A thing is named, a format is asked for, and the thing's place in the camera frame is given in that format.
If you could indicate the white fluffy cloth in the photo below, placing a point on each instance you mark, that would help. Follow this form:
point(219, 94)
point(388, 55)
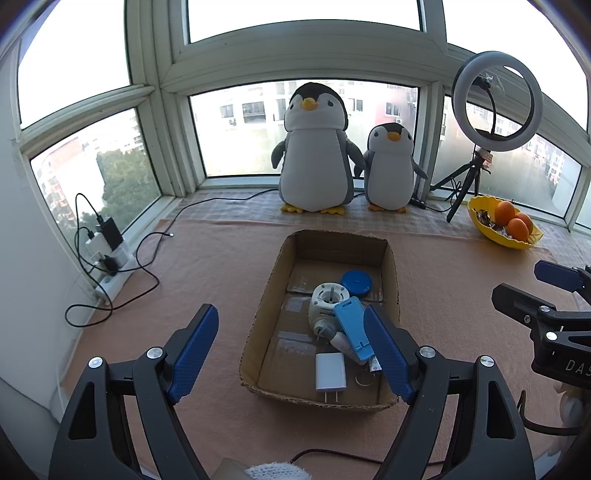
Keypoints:
point(277, 471)

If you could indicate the blue round lid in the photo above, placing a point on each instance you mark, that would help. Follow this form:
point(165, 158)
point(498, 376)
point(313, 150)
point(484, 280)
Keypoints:
point(358, 282)

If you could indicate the cardboard box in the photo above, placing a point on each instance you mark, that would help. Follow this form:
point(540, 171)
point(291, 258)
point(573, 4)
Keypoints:
point(277, 332)

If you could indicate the small black plug adapter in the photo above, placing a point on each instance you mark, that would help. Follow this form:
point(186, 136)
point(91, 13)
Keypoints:
point(110, 263)

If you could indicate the large penguin plush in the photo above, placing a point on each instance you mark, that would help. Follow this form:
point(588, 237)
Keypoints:
point(316, 157)

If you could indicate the orange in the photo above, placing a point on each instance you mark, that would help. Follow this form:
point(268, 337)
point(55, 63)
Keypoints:
point(518, 230)
point(504, 211)
point(526, 220)

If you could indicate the blue phone stand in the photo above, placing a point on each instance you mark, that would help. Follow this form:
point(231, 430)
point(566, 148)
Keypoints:
point(351, 327)

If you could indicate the white power strip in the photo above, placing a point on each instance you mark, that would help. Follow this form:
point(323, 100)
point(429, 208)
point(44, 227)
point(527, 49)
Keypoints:
point(121, 265)

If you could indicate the white rectangular charger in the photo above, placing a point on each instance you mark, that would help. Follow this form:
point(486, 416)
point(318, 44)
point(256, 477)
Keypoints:
point(330, 371)

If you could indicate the pile of wrapped candies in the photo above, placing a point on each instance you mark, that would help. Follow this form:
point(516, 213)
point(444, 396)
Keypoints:
point(485, 219)

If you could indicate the small penguin plush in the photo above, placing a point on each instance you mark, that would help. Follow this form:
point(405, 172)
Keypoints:
point(390, 170)

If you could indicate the white plug adapter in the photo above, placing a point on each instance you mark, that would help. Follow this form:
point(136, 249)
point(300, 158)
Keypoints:
point(94, 247)

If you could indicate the white cream tube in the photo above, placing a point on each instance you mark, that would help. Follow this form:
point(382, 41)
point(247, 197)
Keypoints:
point(344, 345)

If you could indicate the yellow bowl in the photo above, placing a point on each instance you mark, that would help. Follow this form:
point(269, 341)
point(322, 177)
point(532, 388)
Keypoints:
point(508, 242)

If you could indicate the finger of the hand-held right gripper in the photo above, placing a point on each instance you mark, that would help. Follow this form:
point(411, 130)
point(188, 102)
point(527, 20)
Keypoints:
point(521, 302)
point(561, 276)

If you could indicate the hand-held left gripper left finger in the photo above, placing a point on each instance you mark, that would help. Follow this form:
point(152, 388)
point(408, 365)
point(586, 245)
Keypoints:
point(194, 355)

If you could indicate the checked cloth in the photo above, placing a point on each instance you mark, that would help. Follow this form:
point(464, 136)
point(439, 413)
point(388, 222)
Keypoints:
point(240, 210)

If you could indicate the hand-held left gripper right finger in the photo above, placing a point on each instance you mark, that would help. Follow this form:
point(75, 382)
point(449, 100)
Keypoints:
point(385, 355)

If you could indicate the white plug-in repeller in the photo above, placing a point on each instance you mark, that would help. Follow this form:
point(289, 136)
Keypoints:
point(323, 307)

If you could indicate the black power brick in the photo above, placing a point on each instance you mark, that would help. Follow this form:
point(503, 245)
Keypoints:
point(110, 233)

